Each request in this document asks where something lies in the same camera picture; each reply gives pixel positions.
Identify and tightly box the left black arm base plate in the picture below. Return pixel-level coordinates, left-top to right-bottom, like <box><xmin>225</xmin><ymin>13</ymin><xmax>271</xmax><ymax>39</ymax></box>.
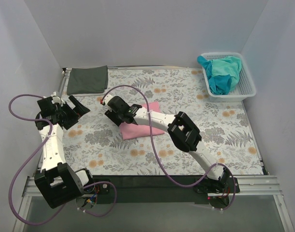
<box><xmin>84</xmin><ymin>179</ymin><xmax>110</xmax><ymax>194</ymax></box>

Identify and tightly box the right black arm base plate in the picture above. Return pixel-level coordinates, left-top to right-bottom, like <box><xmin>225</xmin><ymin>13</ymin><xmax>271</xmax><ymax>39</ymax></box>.
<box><xmin>193</xmin><ymin>176</ymin><xmax>240</xmax><ymax>194</ymax></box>

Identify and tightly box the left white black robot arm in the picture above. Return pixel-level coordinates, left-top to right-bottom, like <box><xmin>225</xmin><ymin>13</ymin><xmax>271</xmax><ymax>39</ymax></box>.
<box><xmin>34</xmin><ymin>93</ymin><xmax>93</xmax><ymax>208</ymax></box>

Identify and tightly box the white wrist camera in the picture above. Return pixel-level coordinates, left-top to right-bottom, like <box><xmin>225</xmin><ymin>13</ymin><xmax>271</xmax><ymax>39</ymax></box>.
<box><xmin>100</xmin><ymin>94</ymin><xmax>113</xmax><ymax>105</ymax></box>
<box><xmin>51</xmin><ymin>91</ymin><xmax>65</xmax><ymax>106</ymax></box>

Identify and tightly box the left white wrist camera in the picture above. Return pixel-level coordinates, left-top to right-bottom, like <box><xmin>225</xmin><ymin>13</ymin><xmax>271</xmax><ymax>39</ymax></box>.
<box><xmin>51</xmin><ymin>91</ymin><xmax>65</xmax><ymax>106</ymax></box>

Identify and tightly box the folded dark grey t-shirt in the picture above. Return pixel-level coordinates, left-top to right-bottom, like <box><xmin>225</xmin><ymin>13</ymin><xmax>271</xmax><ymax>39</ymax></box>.
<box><xmin>67</xmin><ymin>66</ymin><xmax>109</xmax><ymax>95</ymax></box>

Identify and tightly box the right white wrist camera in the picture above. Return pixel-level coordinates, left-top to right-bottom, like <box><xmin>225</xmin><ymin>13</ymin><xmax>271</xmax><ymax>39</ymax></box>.
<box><xmin>100</xmin><ymin>94</ymin><xmax>113</xmax><ymax>105</ymax></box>

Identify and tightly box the white plastic basket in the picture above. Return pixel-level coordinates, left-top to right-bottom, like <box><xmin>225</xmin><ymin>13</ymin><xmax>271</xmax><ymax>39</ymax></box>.
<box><xmin>201</xmin><ymin>52</ymin><xmax>256</xmax><ymax>102</ymax></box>

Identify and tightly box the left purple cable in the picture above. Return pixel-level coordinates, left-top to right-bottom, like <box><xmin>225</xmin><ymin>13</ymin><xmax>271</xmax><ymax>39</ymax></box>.
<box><xmin>8</xmin><ymin>93</ymin><xmax>118</xmax><ymax>226</ymax></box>

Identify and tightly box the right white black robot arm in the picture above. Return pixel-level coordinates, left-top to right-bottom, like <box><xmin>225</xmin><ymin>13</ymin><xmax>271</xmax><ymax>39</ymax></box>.
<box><xmin>100</xmin><ymin>95</ymin><xmax>237</xmax><ymax>192</ymax></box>

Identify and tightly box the floral patterned table mat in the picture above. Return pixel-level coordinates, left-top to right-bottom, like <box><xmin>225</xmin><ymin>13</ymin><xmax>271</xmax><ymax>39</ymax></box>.
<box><xmin>63</xmin><ymin>68</ymin><xmax>263</xmax><ymax>175</ymax></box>

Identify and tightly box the pink t-shirt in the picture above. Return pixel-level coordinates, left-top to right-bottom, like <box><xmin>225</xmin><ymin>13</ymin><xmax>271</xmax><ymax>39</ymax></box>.
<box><xmin>119</xmin><ymin>101</ymin><xmax>165</xmax><ymax>140</ymax></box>

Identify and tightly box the teal t-shirt in basket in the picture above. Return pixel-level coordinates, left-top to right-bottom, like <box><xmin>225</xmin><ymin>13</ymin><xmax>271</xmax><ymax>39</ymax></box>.
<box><xmin>197</xmin><ymin>56</ymin><xmax>242</xmax><ymax>95</ymax></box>

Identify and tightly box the aluminium frame rail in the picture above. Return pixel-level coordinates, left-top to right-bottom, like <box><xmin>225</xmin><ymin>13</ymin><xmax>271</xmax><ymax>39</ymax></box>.
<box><xmin>22</xmin><ymin>175</ymin><xmax>282</xmax><ymax>197</ymax></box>

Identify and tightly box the white folded t-shirt under grey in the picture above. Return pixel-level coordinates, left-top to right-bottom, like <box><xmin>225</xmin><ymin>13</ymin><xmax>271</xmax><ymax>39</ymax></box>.
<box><xmin>69</xmin><ymin>93</ymin><xmax>105</xmax><ymax>97</ymax></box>

